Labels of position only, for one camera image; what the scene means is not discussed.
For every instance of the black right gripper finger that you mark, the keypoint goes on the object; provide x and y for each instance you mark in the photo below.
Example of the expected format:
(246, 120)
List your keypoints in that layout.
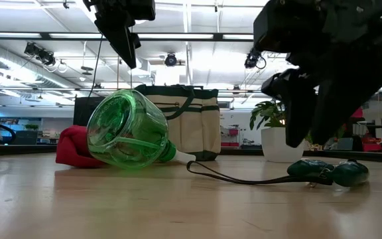
(350, 89)
(298, 109)

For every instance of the black round ceiling camera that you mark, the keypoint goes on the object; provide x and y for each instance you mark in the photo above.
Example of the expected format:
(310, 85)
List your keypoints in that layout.
(170, 60)

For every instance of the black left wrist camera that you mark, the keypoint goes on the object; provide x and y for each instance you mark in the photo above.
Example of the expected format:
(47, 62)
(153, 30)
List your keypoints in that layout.
(144, 9)

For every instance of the white square plant pot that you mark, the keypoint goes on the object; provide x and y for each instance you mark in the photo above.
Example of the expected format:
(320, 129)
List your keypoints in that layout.
(274, 146)

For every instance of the black aluminium table frame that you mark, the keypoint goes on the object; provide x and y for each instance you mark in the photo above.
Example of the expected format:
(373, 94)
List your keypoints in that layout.
(28, 149)

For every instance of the black monitor screen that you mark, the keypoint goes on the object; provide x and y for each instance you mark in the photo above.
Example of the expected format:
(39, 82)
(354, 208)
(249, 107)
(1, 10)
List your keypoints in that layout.
(80, 113)

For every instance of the red storage bins row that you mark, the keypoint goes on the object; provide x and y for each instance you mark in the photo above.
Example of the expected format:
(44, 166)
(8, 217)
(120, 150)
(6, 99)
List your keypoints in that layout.
(358, 113)

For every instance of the single red bin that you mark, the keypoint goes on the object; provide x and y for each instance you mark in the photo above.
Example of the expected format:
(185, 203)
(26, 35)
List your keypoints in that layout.
(371, 145)

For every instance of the beige gardening bag green trim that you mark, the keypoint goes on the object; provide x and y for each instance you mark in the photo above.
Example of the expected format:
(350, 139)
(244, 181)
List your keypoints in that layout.
(194, 129)

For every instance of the small rack with red bins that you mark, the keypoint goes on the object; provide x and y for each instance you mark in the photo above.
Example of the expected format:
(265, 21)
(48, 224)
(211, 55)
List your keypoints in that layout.
(230, 137)

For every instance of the black ceiling camera cluster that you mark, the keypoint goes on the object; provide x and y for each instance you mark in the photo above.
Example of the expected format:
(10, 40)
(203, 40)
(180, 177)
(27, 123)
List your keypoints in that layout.
(41, 54)

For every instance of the green transparent spray bottle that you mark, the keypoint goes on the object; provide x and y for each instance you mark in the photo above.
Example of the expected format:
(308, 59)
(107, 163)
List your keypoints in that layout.
(128, 132)

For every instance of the red cloth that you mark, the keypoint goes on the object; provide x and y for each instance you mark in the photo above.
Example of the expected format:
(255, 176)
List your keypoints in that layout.
(71, 149)

